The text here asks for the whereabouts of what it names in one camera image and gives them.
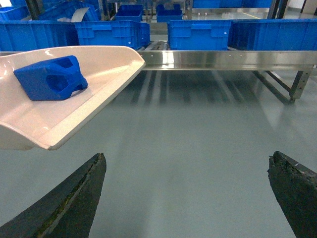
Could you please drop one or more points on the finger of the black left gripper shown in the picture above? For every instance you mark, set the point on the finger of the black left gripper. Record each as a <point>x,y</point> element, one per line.
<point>67,211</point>

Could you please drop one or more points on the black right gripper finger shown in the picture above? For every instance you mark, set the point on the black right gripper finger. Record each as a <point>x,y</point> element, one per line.
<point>295,189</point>

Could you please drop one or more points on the beige plastic dustpan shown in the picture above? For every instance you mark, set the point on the beige plastic dustpan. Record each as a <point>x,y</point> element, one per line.
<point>25,124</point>

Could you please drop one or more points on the blue plastic part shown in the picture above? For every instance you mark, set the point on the blue plastic part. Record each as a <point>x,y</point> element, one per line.
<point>51,80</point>

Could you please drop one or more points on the steel roller shelf rack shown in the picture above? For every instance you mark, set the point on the steel roller shelf rack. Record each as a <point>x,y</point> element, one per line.
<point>223,59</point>

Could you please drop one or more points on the blue crate behind right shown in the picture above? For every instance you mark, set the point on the blue crate behind right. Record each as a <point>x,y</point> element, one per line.
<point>273,35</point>

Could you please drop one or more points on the blue crate far left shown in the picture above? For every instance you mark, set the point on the blue crate far left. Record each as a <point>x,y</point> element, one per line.
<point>20,36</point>

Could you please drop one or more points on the blue crate front right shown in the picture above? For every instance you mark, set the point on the blue crate front right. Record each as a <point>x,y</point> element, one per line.
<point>198,35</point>

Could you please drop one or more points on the blue crate front left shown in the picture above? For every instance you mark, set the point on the blue crate front left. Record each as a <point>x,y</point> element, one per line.
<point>110,33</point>

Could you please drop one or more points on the white curved sheet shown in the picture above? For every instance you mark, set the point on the white curved sheet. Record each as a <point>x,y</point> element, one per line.
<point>79,14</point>

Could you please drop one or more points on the blue crate behind left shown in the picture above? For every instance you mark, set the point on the blue crate behind left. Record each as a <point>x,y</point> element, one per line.
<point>145,34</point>

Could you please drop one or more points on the blue crate far centre-left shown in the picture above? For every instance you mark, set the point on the blue crate far centre-left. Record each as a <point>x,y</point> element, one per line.
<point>130,13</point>

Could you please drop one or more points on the blue crate far centre-right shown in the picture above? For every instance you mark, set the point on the blue crate far centre-right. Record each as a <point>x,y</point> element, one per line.
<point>166,15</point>

